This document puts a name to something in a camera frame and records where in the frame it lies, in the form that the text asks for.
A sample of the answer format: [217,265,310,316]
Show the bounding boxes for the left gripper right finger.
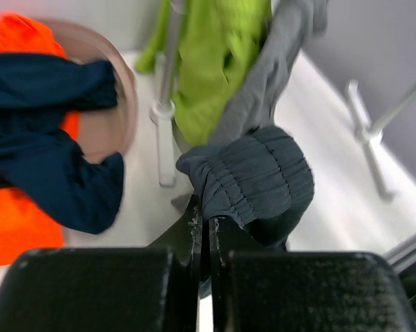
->
[208,217,416,331]

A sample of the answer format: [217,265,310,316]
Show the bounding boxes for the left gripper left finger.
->
[0,196,202,331]

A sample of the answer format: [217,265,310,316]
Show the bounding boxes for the dark grey shorts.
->
[176,127,314,299]

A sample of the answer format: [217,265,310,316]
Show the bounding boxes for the orange shorts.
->
[0,13,67,266]

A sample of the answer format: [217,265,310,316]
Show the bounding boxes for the navy blue shorts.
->
[0,53,124,234]

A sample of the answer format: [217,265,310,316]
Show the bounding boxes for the lime green shorts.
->
[135,0,274,148]

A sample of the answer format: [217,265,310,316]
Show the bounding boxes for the light grey shorts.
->
[207,0,328,144]

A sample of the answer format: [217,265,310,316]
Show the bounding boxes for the pink translucent plastic basin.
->
[0,19,140,165]

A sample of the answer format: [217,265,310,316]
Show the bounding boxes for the metal clothes rack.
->
[149,0,416,205]

